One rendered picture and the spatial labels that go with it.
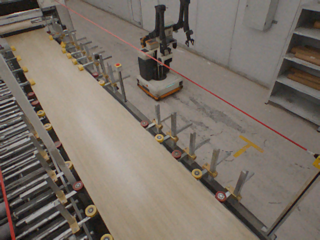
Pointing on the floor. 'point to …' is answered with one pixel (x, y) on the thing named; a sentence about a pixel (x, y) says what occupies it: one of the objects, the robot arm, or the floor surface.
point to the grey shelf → (273, 95)
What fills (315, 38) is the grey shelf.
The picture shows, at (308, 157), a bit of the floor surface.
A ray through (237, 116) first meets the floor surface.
